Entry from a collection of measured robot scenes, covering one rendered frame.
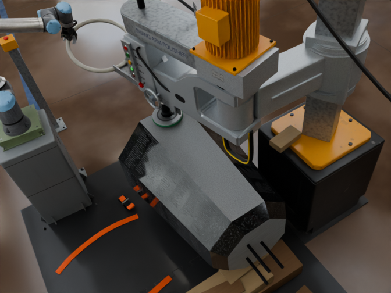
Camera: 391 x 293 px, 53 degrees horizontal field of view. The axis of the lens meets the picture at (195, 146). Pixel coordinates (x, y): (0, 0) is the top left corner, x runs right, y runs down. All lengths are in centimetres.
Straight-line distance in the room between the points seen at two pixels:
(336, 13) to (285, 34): 293
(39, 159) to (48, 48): 280
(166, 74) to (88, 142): 196
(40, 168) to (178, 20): 158
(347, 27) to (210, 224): 128
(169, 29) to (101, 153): 210
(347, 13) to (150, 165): 152
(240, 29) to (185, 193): 118
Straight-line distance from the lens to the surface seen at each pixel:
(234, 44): 172
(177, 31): 203
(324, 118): 257
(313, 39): 220
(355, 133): 280
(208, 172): 245
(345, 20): 214
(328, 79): 227
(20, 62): 386
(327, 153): 265
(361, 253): 320
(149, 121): 283
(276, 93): 207
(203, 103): 219
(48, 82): 503
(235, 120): 202
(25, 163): 304
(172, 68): 229
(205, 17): 160
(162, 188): 261
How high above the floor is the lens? 279
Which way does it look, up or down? 49 degrees down
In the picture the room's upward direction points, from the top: 10 degrees counter-clockwise
